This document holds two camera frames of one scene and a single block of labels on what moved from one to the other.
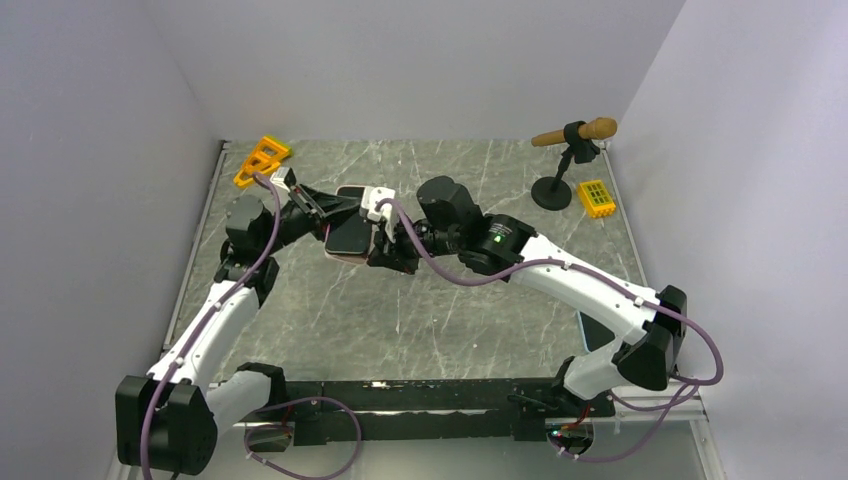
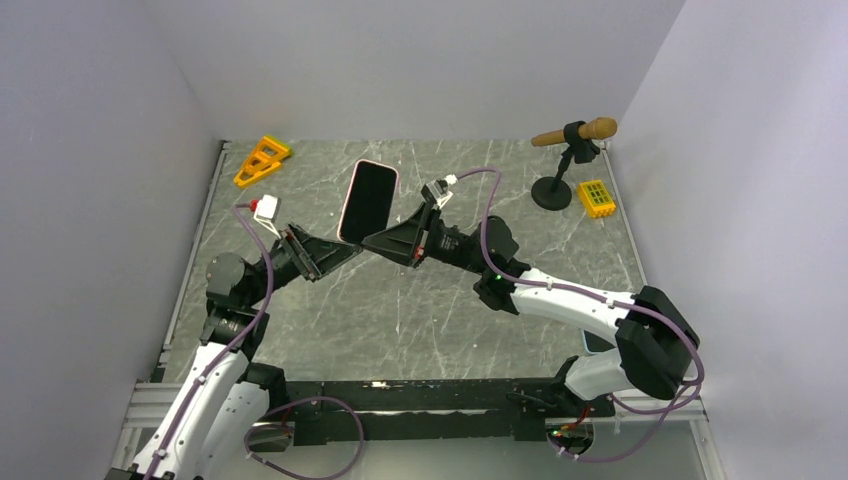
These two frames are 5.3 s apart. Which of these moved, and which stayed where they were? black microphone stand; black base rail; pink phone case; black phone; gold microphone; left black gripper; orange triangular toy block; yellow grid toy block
Moved: left black gripper; black phone; pink phone case
Stayed: black base rail; gold microphone; orange triangular toy block; black microphone stand; yellow grid toy block
